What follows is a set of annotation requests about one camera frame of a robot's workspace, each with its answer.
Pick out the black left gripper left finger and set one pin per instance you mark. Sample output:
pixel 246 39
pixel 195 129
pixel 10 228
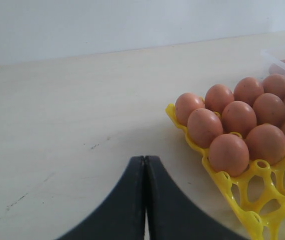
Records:
pixel 121 216

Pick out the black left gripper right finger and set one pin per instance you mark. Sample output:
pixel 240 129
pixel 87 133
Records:
pixel 171 215

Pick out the yellow plastic egg tray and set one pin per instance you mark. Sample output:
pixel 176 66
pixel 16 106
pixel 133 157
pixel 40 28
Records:
pixel 268 211

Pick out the clear plastic storage box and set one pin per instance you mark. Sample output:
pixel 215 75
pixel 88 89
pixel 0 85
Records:
pixel 282 62

